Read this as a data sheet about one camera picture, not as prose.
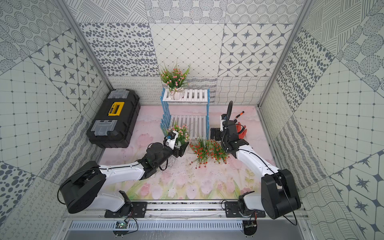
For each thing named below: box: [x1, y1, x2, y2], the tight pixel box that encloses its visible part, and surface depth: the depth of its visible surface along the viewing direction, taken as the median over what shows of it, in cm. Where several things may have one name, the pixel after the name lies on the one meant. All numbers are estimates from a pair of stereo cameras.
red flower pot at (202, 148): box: [189, 137, 211, 169], surface depth 82 cm
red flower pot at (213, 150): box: [201, 139, 230, 168], surface depth 81 cm
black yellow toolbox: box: [86, 88, 141, 148], surface depth 94 cm
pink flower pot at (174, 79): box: [159, 59, 191, 101], surface depth 81 cm
